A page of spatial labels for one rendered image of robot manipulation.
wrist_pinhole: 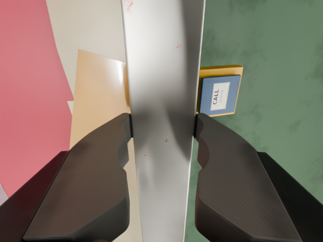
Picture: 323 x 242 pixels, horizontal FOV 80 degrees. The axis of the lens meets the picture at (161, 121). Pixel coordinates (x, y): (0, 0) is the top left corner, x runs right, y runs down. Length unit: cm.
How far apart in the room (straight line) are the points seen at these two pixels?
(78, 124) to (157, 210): 9
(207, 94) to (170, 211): 35
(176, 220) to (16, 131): 15
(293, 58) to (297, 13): 35
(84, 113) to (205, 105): 37
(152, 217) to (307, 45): 204
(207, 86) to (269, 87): 155
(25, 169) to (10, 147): 3
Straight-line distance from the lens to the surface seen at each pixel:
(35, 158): 21
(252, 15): 171
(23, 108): 18
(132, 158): 18
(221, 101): 51
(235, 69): 52
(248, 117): 201
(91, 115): 16
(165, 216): 17
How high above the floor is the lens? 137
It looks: 58 degrees down
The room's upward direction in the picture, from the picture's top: 152 degrees clockwise
